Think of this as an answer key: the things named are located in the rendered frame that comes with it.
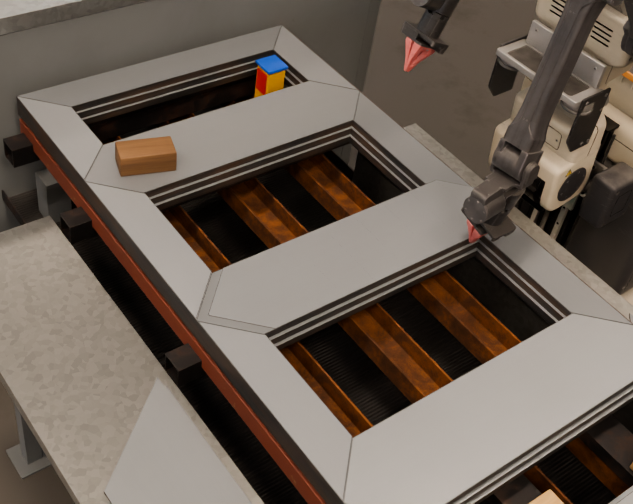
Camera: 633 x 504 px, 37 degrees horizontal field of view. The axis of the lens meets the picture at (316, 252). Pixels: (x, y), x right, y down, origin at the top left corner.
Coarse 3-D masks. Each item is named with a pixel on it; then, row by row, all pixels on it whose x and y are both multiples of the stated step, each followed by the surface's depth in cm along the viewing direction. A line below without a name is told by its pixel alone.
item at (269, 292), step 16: (256, 256) 186; (240, 272) 182; (256, 272) 183; (272, 272) 183; (256, 288) 180; (272, 288) 180; (288, 288) 181; (256, 304) 177; (272, 304) 177; (288, 304) 178; (304, 304) 178; (272, 320) 174; (288, 320) 175
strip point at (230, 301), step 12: (228, 276) 181; (216, 288) 178; (228, 288) 179; (240, 288) 179; (216, 300) 176; (228, 300) 177; (240, 300) 177; (252, 300) 177; (216, 312) 174; (228, 312) 174; (240, 312) 175; (252, 312) 175; (264, 324) 173
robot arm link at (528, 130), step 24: (576, 0) 162; (600, 0) 160; (576, 24) 163; (552, 48) 167; (576, 48) 166; (552, 72) 168; (528, 96) 172; (552, 96) 170; (528, 120) 172; (504, 144) 177; (528, 144) 173; (504, 168) 178
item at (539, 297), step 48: (144, 96) 223; (48, 144) 206; (288, 144) 214; (336, 144) 223; (192, 192) 202; (480, 240) 201; (384, 288) 188; (528, 288) 193; (288, 336) 176; (240, 384) 166; (576, 432) 169
